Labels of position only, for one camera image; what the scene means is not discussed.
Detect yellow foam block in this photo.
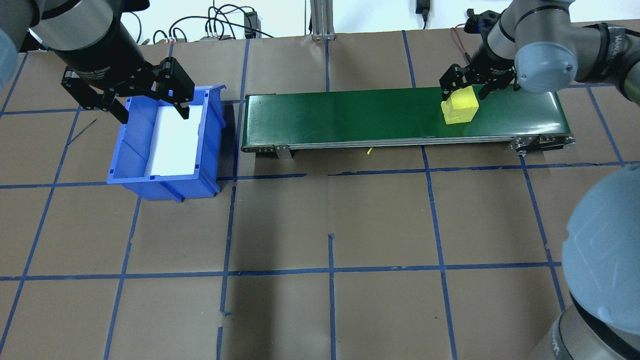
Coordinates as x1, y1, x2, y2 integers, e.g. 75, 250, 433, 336
441, 86, 480, 126

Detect white foam pad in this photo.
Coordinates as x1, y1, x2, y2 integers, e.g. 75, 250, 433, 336
147, 102, 206, 177

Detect black plug adapter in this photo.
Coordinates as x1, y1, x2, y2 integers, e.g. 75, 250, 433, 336
415, 0, 433, 28

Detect black power brick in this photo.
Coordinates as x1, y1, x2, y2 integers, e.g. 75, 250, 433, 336
244, 11, 261, 40

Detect blue plastic storage bin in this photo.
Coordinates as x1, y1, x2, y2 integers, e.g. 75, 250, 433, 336
106, 85, 227, 202

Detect green conveyor belt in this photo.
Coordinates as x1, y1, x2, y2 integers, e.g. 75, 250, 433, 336
240, 81, 577, 161

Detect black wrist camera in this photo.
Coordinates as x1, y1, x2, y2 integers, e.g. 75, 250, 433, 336
114, 0, 151, 13
465, 9, 502, 33

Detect aluminium profile post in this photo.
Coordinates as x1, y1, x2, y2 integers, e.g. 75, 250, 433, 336
310, 0, 337, 42

